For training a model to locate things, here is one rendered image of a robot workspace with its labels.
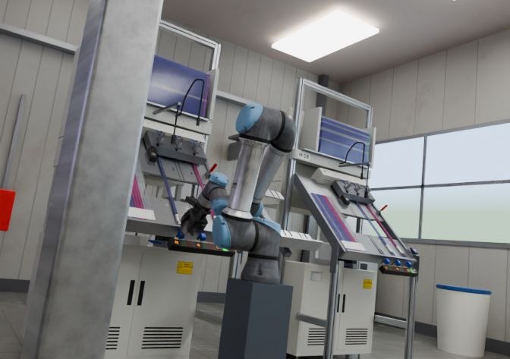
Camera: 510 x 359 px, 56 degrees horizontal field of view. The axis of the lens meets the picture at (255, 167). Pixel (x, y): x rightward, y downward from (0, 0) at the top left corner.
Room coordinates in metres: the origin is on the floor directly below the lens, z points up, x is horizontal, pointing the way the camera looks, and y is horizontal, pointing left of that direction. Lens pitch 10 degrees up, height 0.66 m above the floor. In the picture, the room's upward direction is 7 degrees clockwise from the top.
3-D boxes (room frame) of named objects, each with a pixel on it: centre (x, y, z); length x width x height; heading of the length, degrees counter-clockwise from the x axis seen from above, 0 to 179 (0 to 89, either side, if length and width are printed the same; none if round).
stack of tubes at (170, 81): (2.63, 0.57, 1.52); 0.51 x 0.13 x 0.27; 125
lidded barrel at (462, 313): (4.45, -2.02, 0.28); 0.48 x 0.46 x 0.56; 121
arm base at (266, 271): (1.84, -0.07, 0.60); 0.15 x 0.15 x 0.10
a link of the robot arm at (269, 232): (1.84, -0.06, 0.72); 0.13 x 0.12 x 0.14; 117
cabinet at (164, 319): (2.69, 0.69, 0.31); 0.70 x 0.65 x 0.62; 125
